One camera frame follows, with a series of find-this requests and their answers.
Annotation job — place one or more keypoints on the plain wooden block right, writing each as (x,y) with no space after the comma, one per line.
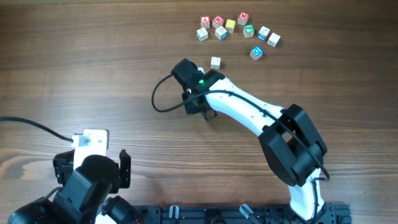
(273,39)

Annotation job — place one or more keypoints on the plain wooden block left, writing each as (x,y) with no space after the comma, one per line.
(215,63)

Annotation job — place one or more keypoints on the white block centre row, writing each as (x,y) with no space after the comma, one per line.
(221,33)

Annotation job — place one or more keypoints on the red letter M block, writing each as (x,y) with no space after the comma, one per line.
(243,18)

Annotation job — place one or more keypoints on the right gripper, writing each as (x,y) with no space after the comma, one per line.
(191,109)

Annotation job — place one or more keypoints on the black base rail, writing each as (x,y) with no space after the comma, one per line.
(330,213)

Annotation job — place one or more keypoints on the white block blue picture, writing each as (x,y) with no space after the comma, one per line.
(263,33)

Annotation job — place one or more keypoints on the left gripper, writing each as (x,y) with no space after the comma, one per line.
(63,165)

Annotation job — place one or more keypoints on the plain wooden block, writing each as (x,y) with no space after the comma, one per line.
(273,39)
(215,63)

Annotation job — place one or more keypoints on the red letter W block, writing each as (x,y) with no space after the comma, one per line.
(217,21)

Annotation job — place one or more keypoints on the white block blue side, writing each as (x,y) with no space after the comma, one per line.
(202,34)

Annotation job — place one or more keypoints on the green letter block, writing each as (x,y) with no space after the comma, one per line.
(248,31)

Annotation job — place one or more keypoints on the yellow top block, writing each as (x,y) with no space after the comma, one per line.
(230,25)

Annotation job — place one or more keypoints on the blue letter D block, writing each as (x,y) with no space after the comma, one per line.
(256,53)

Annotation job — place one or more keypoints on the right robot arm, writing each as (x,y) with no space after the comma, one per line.
(292,146)

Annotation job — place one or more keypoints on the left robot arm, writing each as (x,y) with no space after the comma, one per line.
(82,198)

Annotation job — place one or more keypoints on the red letter A block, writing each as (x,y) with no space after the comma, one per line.
(205,22)

